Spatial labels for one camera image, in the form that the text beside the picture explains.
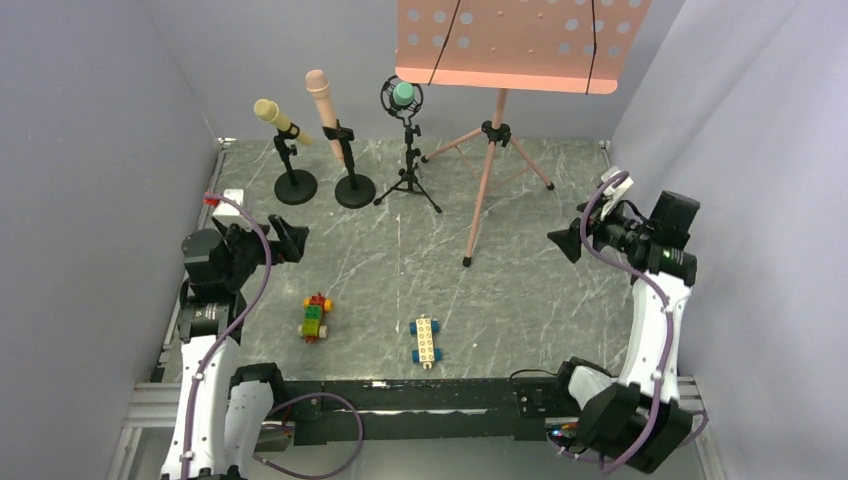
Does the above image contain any black round-base mic stand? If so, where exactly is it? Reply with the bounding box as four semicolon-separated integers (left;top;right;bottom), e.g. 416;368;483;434
322;120;376;209

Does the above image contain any pink toy microphone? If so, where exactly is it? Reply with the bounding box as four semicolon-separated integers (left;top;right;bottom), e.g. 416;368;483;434
305;69;338;128

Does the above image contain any white blue toy brick car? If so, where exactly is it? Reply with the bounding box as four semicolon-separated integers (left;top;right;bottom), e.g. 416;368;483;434
409;316;443;370

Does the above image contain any colourful toy brick car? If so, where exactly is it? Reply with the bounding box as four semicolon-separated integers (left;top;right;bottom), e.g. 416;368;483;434
297;292;334;343

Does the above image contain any black shock mount stand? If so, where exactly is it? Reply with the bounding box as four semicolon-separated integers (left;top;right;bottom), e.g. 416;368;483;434
373;75;442;214

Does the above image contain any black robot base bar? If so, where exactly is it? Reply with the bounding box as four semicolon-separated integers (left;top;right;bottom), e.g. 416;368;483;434
260;376;580;446

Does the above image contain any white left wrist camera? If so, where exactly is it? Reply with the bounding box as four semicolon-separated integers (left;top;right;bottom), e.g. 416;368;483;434
203;189;251;223

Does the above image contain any yellow toy microphone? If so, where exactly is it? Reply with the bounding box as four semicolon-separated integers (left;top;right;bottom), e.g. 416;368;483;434
253;99;313;146

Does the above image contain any pink music stand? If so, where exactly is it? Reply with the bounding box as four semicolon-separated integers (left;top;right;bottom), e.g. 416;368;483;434
395;0;651;267

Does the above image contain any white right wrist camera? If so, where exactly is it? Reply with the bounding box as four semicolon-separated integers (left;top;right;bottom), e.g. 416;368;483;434
600;166;634;203

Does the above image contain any mint green toy microphone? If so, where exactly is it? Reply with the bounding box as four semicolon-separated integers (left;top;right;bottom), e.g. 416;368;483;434
391;81;416;110

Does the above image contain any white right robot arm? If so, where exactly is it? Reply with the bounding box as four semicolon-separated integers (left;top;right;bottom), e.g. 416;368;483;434
547;191;700;474

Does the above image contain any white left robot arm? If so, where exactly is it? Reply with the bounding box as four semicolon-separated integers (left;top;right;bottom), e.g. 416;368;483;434
159;215;310;479

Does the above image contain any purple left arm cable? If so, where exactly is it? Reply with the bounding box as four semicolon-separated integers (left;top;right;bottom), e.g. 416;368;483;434
180;195;365;480

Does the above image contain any aluminium frame rail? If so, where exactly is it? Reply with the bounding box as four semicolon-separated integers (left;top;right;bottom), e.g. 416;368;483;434
105;137;236;479

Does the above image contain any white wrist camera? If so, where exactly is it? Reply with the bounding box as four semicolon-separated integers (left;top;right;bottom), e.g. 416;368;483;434
600;166;634;203
203;189;251;223

